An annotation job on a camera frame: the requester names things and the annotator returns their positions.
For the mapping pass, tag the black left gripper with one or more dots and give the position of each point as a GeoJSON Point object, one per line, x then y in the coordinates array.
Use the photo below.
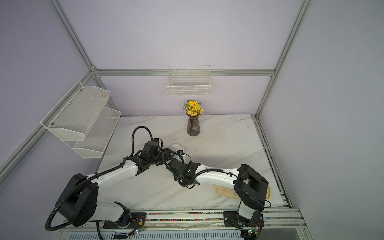
{"type": "Point", "coordinates": [164, 150]}

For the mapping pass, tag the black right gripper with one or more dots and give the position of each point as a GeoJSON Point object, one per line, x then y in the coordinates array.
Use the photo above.
{"type": "Point", "coordinates": [178, 176]}

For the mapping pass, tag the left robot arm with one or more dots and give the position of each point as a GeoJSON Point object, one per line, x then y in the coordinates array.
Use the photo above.
{"type": "Point", "coordinates": [79, 204]}

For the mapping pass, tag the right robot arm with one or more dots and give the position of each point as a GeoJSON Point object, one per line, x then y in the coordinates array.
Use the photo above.
{"type": "Point", "coordinates": [249, 185]}

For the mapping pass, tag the dark glass vase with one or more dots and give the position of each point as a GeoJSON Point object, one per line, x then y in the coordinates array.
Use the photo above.
{"type": "Point", "coordinates": [193, 127]}

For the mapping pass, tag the cream work glove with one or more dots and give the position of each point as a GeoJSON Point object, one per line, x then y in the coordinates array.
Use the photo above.
{"type": "Point", "coordinates": [226, 192]}

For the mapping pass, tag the yellow flower bouquet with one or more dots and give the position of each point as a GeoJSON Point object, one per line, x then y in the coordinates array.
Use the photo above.
{"type": "Point", "coordinates": [193, 109]}

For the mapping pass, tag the white two-tier mesh shelf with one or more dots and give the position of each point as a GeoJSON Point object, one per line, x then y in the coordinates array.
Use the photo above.
{"type": "Point", "coordinates": [83, 120]}

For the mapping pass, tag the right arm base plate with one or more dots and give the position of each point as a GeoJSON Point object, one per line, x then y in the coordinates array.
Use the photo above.
{"type": "Point", "coordinates": [233, 219]}

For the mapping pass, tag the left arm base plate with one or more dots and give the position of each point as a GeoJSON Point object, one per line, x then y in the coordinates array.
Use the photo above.
{"type": "Point", "coordinates": [132, 221]}

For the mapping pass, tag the white wire wall basket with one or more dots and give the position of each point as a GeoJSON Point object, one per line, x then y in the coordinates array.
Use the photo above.
{"type": "Point", "coordinates": [189, 80]}

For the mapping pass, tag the aluminium frame profile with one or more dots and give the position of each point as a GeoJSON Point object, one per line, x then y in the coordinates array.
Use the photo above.
{"type": "Point", "coordinates": [39, 65]}

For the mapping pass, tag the aluminium front rail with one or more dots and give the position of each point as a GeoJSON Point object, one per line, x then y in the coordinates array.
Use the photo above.
{"type": "Point", "coordinates": [274, 224]}

